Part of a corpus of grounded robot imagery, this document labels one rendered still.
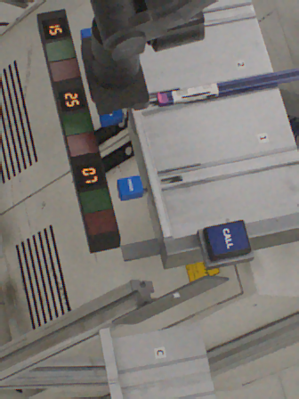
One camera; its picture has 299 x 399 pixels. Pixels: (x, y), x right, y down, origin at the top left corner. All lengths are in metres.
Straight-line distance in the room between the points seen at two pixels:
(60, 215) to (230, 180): 0.61
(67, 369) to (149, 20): 0.75
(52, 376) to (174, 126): 0.49
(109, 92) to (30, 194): 0.72
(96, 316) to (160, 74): 0.33
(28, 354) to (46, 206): 0.50
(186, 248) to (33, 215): 0.70
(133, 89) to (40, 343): 0.41
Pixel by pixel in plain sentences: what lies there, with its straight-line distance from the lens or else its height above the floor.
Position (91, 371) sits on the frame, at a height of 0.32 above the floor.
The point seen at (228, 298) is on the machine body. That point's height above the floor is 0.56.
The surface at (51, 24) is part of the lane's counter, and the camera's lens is 1.48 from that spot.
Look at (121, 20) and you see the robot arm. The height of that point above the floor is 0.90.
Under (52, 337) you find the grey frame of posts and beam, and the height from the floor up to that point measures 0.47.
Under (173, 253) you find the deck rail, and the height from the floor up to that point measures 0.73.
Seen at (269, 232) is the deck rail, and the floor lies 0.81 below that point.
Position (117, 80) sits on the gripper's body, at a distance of 1.28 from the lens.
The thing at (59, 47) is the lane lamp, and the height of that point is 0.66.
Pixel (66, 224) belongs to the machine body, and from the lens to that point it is 1.92.
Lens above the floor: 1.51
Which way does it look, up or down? 36 degrees down
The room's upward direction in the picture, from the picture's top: 61 degrees clockwise
